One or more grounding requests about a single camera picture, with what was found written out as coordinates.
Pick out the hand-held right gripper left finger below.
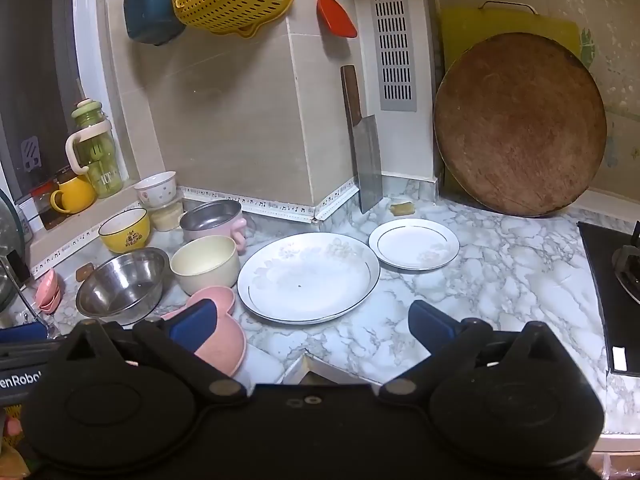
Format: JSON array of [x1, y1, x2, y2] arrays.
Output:
[[47, 299, 251, 407]]

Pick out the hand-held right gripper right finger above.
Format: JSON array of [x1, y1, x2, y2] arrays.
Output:
[[377, 300, 576, 407]]

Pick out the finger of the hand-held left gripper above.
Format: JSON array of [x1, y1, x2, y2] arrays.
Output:
[[0, 322, 67, 361]]

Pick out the pink steel-lined bowl with handle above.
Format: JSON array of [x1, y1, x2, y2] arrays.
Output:
[[178, 199, 248, 255]]

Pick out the pink heart-shaped plate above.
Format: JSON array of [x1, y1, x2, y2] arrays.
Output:
[[160, 286, 248, 379]]

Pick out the stacked pink small dishes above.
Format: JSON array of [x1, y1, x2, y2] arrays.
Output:
[[34, 269, 62, 315]]

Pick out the cream bowl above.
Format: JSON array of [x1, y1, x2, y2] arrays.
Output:
[[170, 235, 241, 297]]

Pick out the stainless steel bowl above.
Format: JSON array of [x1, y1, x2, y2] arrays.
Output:
[[75, 247, 171, 326]]

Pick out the small white plate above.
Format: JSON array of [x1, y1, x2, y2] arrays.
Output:
[[368, 218, 460, 272]]

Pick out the yellow printed bowl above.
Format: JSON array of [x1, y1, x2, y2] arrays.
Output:
[[98, 207, 151, 254]]

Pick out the clear plastic sugar container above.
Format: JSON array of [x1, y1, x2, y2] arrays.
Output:
[[149, 200, 185, 233]]

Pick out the glass pot lid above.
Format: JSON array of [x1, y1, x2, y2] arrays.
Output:
[[0, 187, 34, 314]]

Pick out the steel sink rim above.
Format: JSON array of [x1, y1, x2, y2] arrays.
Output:
[[282, 351, 347, 386]]

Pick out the dark jar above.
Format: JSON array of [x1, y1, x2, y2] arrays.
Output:
[[31, 166, 76, 231]]

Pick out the large white plate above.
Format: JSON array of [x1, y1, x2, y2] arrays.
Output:
[[236, 232, 381, 325]]

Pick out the white bowl with pink hearts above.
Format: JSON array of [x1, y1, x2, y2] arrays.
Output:
[[133, 171, 178, 207]]

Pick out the yellow mug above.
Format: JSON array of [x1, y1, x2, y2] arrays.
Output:
[[50, 175, 97, 216]]

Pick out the black gas stove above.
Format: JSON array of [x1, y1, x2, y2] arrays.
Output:
[[577, 220, 640, 377]]

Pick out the grey window sticker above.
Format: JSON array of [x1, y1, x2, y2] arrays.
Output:
[[21, 136, 42, 167]]

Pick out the green glass jar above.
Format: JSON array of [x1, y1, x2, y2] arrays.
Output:
[[65, 98, 124, 200]]

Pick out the round wooden cutting board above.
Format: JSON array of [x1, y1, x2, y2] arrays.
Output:
[[433, 32, 608, 218]]

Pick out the grey vent grille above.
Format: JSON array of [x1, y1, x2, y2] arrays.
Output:
[[368, 0, 418, 113]]

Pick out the yellow cutting board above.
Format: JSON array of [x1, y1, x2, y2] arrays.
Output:
[[439, 1, 584, 196]]

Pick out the teal plastic basin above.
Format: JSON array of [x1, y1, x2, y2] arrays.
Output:
[[123, 0, 187, 46]]

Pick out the steel cleaver with wooden handle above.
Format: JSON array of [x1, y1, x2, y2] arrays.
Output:
[[341, 65, 384, 215]]

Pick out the white window frame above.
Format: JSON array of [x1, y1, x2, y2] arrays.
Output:
[[71, 0, 139, 186]]

